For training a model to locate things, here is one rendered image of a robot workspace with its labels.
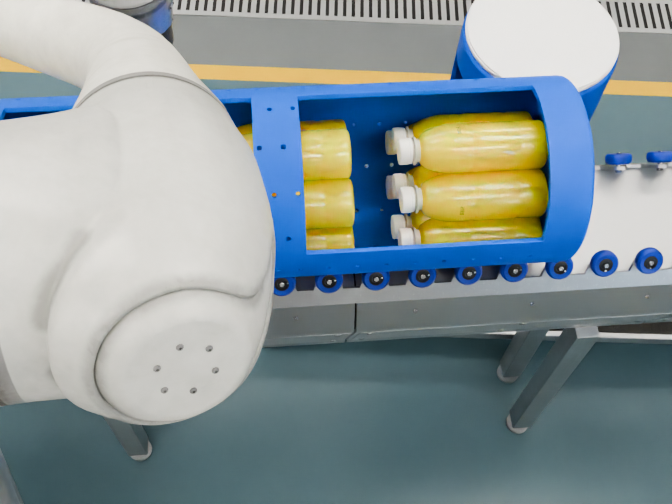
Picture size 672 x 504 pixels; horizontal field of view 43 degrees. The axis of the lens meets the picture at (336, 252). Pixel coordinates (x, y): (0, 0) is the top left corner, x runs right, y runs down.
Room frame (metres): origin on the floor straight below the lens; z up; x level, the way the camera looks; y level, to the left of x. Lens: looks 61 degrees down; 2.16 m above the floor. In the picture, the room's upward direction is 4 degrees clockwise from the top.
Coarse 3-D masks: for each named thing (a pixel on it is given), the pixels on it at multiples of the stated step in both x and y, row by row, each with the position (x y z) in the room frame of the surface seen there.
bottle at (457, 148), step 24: (528, 120) 0.78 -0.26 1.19; (432, 144) 0.73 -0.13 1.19; (456, 144) 0.73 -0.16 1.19; (480, 144) 0.73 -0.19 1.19; (504, 144) 0.73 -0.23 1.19; (528, 144) 0.74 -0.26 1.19; (432, 168) 0.71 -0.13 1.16; (456, 168) 0.71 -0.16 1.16; (480, 168) 0.71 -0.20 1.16; (504, 168) 0.72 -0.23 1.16; (528, 168) 0.72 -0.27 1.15
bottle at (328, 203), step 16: (304, 192) 0.66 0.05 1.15; (320, 192) 0.66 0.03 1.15; (336, 192) 0.66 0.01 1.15; (352, 192) 0.67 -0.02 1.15; (320, 208) 0.64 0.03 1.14; (336, 208) 0.64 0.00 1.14; (352, 208) 0.64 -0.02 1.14; (320, 224) 0.63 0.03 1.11; (336, 224) 0.63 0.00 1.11; (352, 224) 0.64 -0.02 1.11
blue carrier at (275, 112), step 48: (240, 96) 0.77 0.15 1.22; (288, 96) 0.77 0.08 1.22; (336, 96) 0.78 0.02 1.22; (384, 96) 0.79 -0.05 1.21; (432, 96) 0.87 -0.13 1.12; (480, 96) 0.89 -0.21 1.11; (528, 96) 0.90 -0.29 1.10; (576, 96) 0.80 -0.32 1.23; (288, 144) 0.68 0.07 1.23; (384, 144) 0.85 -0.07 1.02; (576, 144) 0.72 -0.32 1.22; (288, 192) 0.62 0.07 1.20; (384, 192) 0.79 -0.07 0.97; (576, 192) 0.66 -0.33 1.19; (288, 240) 0.58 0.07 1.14; (384, 240) 0.70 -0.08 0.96; (528, 240) 0.62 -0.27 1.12; (576, 240) 0.63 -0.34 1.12
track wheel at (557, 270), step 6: (570, 258) 0.68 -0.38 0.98; (546, 264) 0.67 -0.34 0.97; (552, 264) 0.67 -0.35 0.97; (558, 264) 0.67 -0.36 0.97; (564, 264) 0.67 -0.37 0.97; (570, 264) 0.67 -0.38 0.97; (546, 270) 0.66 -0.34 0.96; (552, 270) 0.66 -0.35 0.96; (558, 270) 0.66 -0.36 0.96; (564, 270) 0.66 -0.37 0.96; (570, 270) 0.66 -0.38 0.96; (552, 276) 0.65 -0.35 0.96; (558, 276) 0.66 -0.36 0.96; (564, 276) 0.66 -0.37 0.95
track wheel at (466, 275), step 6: (456, 270) 0.65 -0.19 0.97; (462, 270) 0.65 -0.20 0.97; (468, 270) 0.65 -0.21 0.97; (474, 270) 0.65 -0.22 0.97; (480, 270) 0.65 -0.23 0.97; (456, 276) 0.64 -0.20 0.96; (462, 276) 0.64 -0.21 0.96; (468, 276) 0.64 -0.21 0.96; (474, 276) 0.64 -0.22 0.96; (480, 276) 0.64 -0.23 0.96; (462, 282) 0.63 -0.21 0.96; (468, 282) 0.63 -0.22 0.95; (474, 282) 0.63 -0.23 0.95
